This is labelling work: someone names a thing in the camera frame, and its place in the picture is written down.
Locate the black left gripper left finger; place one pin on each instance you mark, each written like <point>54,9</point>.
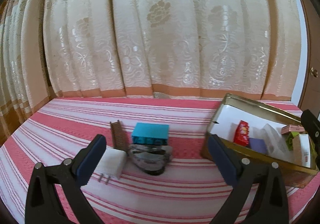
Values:
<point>43,204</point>

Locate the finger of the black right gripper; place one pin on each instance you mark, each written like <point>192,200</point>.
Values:
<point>311,125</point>

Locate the red toy building brick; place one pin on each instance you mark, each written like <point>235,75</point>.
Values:
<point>241,136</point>

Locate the white power adapter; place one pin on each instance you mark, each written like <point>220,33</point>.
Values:
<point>111,164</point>

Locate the brown comb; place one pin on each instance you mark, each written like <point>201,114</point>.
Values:
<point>119,138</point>

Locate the blue toy building brick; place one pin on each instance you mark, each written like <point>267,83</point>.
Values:
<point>150,134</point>

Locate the brown wooden door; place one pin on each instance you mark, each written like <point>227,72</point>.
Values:
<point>310,93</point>

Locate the pink small box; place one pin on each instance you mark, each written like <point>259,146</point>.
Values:
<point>292,128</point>

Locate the green toy brick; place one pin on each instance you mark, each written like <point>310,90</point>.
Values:
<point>289,139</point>

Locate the beige cardboard box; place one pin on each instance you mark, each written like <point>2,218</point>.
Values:
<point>301,150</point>

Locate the brass door knob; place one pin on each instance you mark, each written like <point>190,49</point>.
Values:
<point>314,72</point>

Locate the white paper box liner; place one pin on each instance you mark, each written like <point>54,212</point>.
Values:
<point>228,117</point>

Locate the purple square block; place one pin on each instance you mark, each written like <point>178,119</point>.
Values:
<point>258,145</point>

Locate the gold metal tin box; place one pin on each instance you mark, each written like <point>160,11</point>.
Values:
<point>293,175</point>

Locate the red white striped cloth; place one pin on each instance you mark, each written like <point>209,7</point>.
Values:
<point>190,190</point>

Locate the cream patterned side curtain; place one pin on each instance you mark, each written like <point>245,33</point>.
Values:
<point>24,86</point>

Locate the cream floral curtain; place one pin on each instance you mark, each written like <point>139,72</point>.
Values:
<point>172,48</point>

